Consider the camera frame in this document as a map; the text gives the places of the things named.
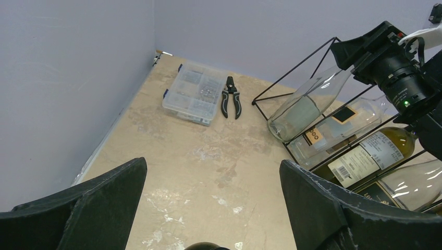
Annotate clear glass bottle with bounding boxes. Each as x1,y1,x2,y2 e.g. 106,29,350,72
267,66,351,143

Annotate black grey pliers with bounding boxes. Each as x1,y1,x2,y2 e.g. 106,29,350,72
220,76,242,120

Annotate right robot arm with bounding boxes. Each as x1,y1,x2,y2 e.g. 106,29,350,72
330,21,441,159

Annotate square clear bottle black cap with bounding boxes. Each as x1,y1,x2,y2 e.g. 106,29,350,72
288,95,392,170

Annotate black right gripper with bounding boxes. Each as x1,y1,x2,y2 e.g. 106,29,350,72
330,21,414,85

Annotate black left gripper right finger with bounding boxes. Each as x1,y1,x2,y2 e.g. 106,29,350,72
279,160,441,249

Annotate black wire wine rack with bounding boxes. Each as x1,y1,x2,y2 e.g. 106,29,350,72
251,36,442,213

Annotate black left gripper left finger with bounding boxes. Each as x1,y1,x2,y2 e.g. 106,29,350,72
1,157,148,249

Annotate green wine bottle white label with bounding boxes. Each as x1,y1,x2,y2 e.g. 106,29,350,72
185,242,229,250

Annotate dark green wine bottle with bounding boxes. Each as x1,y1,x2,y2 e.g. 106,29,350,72
313,127,418,190

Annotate clear champagne bottle black label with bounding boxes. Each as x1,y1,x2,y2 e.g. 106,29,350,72
358,159,441,212

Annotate clear plastic screw organizer box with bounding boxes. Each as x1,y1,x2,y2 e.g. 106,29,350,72
162,60,228,127

